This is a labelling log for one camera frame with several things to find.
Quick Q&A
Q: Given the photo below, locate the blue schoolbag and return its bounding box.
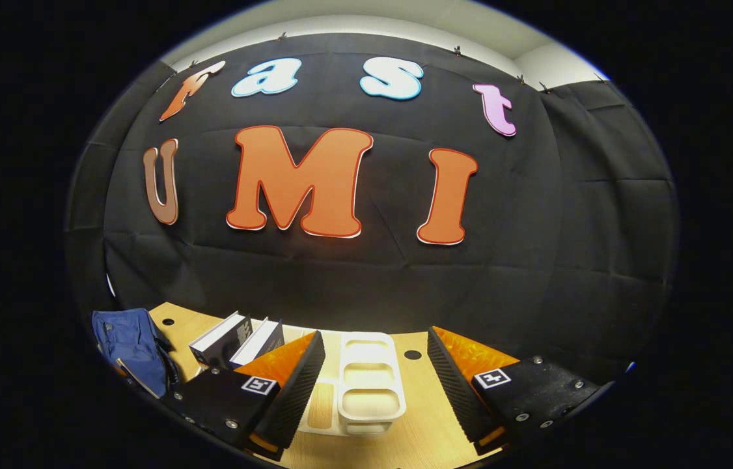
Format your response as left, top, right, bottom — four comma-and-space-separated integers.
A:
92, 308, 179, 399

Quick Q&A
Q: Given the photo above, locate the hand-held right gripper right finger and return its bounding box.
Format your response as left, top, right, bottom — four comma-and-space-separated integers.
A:
426, 325, 602, 457

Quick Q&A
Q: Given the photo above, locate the blue cover book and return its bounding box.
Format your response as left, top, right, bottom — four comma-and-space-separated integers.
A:
230, 317, 284, 367

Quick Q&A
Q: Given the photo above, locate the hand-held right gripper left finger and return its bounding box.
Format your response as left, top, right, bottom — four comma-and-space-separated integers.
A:
168, 330, 327, 462

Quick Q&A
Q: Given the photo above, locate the white book with dark portrait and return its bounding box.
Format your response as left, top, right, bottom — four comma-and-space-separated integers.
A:
189, 311, 251, 371

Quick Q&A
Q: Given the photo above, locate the white bookshelf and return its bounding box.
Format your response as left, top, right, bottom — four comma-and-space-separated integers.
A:
298, 332, 408, 436

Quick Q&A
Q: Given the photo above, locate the black backdrop cloth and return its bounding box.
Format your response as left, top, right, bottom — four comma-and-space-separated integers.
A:
64, 33, 680, 385

